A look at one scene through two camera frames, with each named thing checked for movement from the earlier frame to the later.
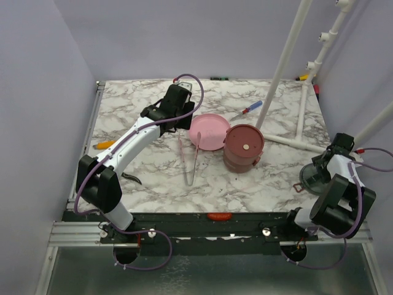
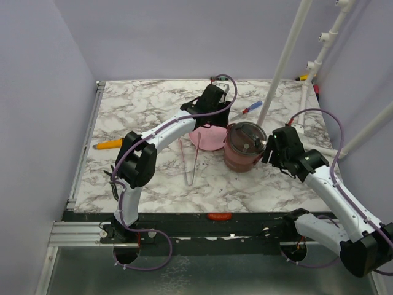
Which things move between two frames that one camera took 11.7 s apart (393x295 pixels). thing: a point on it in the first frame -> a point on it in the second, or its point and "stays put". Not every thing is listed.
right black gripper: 324,176 -> 271,145
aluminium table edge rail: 70,204 stays put
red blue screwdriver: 247,110 stays put
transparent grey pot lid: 310,181 -> 247,137
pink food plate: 212,128 stays put
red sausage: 219,216 stays put
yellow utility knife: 104,145 stays put
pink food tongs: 198,141 stays put
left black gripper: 184,123 -> 223,120
